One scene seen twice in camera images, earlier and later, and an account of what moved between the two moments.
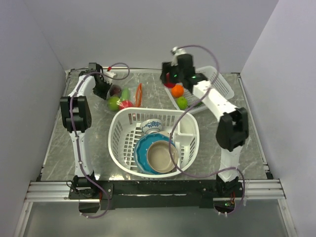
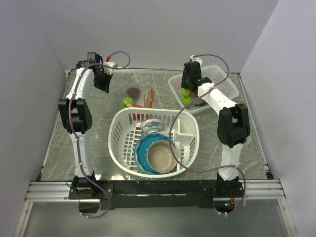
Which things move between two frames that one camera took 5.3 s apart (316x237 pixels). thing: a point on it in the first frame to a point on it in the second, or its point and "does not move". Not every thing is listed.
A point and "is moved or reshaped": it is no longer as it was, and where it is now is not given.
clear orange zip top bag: (136, 95) is moved or reshaped
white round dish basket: (153, 143) does not move
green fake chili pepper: (199, 103) does not move
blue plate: (141, 148) does not move
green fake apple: (182, 102) is moved or reshaped
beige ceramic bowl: (159, 157) does not move
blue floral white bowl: (151, 125) does not move
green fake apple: (112, 104) to (127, 102)
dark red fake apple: (115, 90) to (133, 92)
